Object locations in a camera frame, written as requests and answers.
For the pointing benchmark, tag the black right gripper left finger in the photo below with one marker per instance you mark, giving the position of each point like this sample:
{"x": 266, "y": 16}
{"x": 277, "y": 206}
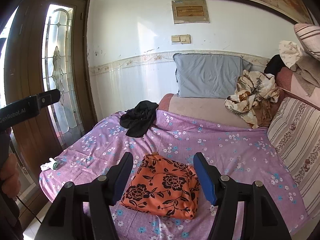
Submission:
{"x": 83, "y": 211}

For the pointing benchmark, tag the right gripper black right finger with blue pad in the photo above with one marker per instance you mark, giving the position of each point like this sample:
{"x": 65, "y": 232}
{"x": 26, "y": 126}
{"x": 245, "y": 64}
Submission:
{"x": 261, "y": 218}

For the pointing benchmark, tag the orange black floral garment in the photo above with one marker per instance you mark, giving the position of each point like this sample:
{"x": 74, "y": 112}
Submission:
{"x": 163, "y": 187}

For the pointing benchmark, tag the cream brown clothes pile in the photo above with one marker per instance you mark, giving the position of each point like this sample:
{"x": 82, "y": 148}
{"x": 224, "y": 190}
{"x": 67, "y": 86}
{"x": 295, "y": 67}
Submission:
{"x": 296, "y": 72}

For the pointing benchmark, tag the person's left hand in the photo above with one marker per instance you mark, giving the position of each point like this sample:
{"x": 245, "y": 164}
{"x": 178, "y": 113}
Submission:
{"x": 10, "y": 177}

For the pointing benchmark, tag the small white green cloth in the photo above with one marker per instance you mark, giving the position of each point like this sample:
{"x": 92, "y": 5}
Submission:
{"x": 52, "y": 164}

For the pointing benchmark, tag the purple floral bed sheet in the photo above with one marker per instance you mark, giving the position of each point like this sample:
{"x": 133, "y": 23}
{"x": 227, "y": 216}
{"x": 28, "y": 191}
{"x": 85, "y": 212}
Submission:
{"x": 244, "y": 154}

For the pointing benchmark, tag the brown wooden glass door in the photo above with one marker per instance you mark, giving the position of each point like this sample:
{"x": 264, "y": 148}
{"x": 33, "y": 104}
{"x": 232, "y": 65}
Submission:
{"x": 46, "y": 49}

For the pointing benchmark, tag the striped floral pillow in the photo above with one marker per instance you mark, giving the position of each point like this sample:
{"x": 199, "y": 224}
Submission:
{"x": 294, "y": 133}

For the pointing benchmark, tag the beige mattress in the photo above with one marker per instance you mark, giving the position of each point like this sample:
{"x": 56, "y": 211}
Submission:
{"x": 209, "y": 109}

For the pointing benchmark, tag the black crumpled garment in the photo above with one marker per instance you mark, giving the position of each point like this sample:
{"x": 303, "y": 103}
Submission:
{"x": 138, "y": 120}

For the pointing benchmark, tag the brown white floral blanket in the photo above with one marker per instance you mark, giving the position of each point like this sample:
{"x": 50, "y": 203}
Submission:
{"x": 255, "y": 95}

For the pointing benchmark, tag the grey blue pillow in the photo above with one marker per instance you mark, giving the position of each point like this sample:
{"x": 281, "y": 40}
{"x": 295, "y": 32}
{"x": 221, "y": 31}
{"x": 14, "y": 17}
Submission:
{"x": 208, "y": 75}

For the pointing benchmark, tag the pink striped pillow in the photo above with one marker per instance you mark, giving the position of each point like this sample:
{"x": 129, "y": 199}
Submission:
{"x": 309, "y": 37}

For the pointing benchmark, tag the beige electrical panel box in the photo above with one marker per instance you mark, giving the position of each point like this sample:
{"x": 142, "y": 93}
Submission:
{"x": 190, "y": 11}

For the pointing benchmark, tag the beige wall switch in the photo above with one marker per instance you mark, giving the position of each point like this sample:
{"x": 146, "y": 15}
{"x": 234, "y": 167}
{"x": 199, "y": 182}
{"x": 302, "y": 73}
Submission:
{"x": 181, "y": 39}

